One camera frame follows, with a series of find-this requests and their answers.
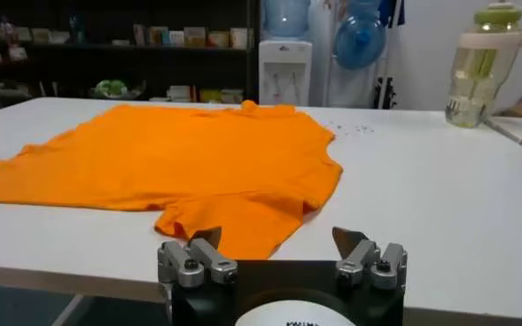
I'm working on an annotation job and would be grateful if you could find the yellow white medicine box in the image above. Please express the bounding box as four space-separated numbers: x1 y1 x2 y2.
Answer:
183 27 207 48

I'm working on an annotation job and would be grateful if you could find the green lid drinking bottle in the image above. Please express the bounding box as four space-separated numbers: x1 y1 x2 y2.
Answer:
444 1 522 129

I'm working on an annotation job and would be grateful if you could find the white red medicine box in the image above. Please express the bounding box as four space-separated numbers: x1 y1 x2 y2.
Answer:
167 84 199 103

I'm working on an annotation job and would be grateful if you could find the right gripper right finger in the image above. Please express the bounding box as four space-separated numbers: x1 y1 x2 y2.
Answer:
331 226 409 291

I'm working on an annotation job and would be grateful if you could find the white water dispenser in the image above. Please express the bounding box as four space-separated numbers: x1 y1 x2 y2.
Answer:
258 39 314 107

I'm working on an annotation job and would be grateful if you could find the clear plastic bottle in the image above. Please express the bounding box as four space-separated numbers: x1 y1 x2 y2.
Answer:
0 15 20 48

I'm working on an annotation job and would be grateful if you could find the white side desk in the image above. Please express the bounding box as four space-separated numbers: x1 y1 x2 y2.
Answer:
484 115 522 159

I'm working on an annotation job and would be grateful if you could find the blue cloth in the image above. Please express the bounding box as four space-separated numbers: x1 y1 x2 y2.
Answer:
378 0 406 27

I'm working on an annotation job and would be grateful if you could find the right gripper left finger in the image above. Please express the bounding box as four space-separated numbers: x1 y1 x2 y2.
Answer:
157 226 239 289

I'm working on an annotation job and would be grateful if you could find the labelled blue water jug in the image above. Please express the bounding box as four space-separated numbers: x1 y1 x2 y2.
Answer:
260 0 311 42

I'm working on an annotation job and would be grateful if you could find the black folded tripod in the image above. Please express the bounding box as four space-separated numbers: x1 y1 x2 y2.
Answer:
373 77 398 110

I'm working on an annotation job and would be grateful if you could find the dark blue bottle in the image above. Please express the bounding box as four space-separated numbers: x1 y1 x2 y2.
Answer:
68 12 87 44

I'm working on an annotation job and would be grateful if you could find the orange t-shirt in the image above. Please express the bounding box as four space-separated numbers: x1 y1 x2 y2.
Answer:
0 99 344 260

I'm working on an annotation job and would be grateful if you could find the glass bowl green fruit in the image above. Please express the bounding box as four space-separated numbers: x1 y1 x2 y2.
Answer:
88 78 147 100

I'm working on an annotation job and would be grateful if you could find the green white medicine box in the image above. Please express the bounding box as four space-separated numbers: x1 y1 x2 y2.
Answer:
199 88 223 104

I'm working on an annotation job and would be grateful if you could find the white wire jug rack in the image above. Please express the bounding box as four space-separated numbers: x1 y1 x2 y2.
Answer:
308 0 393 109

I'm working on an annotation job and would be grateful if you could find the black shelf unit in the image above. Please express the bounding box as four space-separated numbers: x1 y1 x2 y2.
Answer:
0 0 261 116

